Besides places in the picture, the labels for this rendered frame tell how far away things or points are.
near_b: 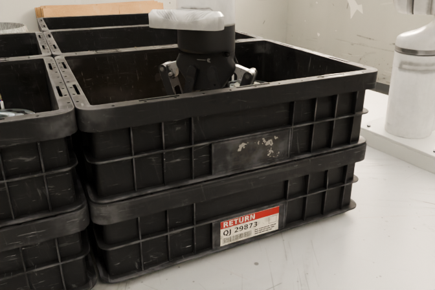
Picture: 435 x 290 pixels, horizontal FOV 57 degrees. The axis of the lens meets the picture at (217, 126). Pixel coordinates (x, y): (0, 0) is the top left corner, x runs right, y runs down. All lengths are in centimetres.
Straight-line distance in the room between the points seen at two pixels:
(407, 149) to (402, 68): 16
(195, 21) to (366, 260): 38
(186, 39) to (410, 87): 50
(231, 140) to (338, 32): 379
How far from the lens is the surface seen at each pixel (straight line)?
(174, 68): 55
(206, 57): 52
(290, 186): 57
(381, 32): 392
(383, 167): 84
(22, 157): 43
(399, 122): 89
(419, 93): 86
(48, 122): 41
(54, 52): 72
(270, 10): 460
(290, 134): 52
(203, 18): 45
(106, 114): 41
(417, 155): 86
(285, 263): 56
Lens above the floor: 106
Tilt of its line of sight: 22 degrees down
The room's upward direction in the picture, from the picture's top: straight up
